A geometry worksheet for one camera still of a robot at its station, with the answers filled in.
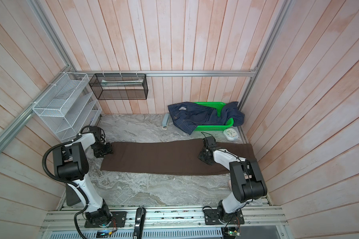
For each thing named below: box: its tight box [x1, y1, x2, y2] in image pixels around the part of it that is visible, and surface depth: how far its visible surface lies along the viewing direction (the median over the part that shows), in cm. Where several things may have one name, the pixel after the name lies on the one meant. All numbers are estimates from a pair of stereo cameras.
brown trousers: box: [100, 141, 257, 175], surface depth 97 cm
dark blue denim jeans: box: [167, 101, 245, 135], surface depth 113 cm
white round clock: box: [222, 127, 239, 142], surface depth 106 cm
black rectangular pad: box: [65, 182, 82, 207], surface depth 80 cm
